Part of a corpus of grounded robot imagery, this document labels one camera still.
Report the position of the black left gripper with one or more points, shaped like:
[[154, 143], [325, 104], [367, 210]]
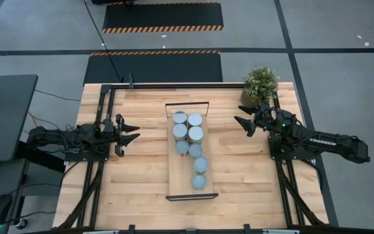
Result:
[[110, 136]]

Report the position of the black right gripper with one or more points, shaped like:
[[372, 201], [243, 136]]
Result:
[[269, 118]]

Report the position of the teal and yellow coffee can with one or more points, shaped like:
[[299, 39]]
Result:
[[180, 131]]

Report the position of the tomato label tin can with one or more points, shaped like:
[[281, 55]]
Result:
[[182, 147]]

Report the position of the green label tin can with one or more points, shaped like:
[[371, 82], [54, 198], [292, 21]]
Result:
[[195, 150]]

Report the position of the green polka dot peas can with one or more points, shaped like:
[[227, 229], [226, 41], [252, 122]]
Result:
[[200, 164]]

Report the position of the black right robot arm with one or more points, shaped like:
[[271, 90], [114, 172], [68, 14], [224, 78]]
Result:
[[330, 143]]

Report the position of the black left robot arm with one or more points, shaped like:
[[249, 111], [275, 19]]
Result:
[[60, 138]]

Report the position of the potted plant in slatted pot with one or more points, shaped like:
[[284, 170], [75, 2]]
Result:
[[261, 84]]

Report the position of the silver-lidded tin can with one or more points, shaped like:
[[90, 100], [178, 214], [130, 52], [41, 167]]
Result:
[[195, 119]]

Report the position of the white label tin can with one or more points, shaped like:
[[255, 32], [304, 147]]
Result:
[[180, 117]]

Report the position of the yellow label tin can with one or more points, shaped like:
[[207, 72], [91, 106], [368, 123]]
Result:
[[195, 134]]

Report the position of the black hazard-striped floor mat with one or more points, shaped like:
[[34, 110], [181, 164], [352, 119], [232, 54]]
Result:
[[162, 14], [154, 66]]

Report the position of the round desk caster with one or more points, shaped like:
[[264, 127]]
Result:
[[21, 223]]

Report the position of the black aluminium table frame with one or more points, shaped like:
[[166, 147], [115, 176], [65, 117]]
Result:
[[174, 86]]

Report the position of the black table edge bracket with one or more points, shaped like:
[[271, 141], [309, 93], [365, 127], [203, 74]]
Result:
[[131, 229], [247, 228]]

